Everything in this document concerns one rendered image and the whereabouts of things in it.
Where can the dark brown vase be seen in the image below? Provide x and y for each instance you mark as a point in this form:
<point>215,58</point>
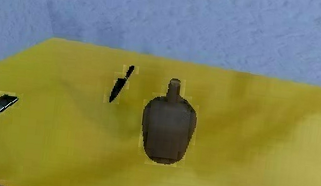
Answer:
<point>167,128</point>

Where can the black knife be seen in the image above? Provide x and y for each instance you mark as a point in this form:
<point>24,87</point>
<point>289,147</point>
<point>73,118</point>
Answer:
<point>117,87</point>

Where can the yellow table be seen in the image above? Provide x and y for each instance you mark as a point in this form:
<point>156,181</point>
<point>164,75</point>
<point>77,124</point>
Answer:
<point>230,139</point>

